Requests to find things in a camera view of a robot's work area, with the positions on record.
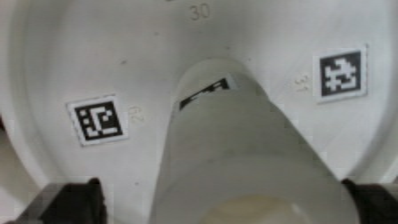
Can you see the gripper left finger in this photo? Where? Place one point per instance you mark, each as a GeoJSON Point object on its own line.
{"type": "Point", "coordinates": [68, 204]}

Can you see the white round table top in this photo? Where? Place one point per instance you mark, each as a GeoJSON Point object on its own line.
{"type": "Point", "coordinates": [94, 54]}

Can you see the white cylindrical table leg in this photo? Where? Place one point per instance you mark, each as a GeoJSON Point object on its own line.
{"type": "Point", "coordinates": [242, 174]}

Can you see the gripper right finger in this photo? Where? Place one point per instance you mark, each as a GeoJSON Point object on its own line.
{"type": "Point", "coordinates": [375, 198]}

